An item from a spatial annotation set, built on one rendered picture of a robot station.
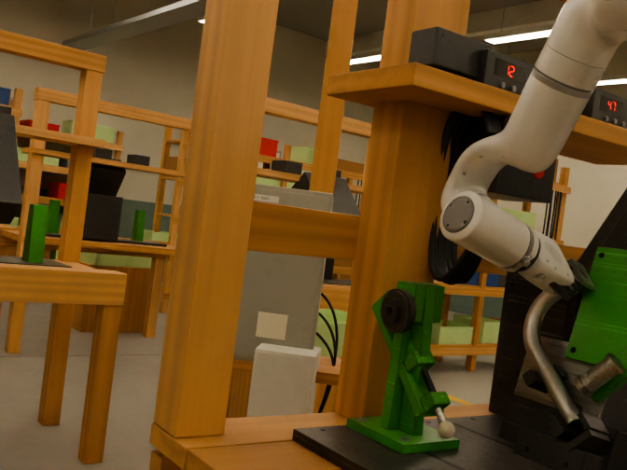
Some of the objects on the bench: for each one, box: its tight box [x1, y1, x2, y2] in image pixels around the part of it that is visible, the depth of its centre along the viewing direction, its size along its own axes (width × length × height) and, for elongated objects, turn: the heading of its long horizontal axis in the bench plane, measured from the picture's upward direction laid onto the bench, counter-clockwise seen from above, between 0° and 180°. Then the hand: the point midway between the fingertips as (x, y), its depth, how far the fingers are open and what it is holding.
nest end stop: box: [565, 429, 611, 454], centre depth 118 cm, size 4×7×6 cm
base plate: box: [292, 414, 627, 470], centre depth 138 cm, size 42×110×2 cm
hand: (570, 279), depth 131 cm, fingers closed on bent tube, 3 cm apart
